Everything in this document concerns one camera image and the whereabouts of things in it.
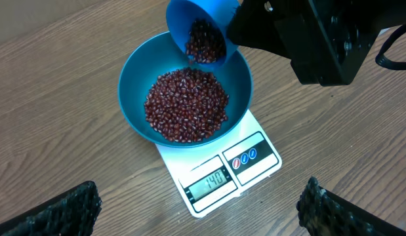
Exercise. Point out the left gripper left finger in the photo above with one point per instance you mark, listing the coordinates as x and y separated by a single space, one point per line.
73 212

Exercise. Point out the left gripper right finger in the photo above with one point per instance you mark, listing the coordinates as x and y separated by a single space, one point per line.
322 212

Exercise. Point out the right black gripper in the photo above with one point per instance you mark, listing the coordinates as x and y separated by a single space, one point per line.
326 41

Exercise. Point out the blue plastic measuring scoop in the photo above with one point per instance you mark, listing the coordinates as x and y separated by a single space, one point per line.
181 14

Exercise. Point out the red beans in scoop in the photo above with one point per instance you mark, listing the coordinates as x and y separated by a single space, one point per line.
206 44

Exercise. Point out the red beans in bowl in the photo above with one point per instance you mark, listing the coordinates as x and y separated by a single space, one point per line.
186 105

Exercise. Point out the blue metal bowl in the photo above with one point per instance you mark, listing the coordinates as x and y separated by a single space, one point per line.
159 55

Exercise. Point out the white digital kitchen scale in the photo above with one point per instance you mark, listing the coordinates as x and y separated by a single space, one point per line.
208 176

